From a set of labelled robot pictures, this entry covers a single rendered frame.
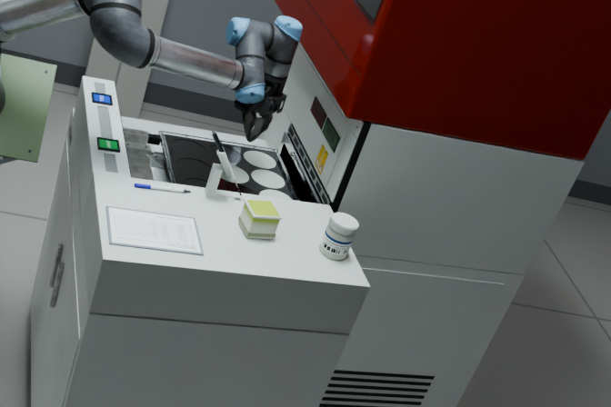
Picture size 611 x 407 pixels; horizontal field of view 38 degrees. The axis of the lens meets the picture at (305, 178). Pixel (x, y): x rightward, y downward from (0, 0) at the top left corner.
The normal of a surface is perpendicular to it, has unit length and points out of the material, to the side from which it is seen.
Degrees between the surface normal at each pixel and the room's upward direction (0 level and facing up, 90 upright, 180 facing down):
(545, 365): 0
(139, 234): 0
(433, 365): 90
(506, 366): 0
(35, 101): 44
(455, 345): 90
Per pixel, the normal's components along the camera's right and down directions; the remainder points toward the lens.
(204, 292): 0.25, 0.52
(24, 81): 0.33, -0.25
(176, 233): 0.31, -0.84
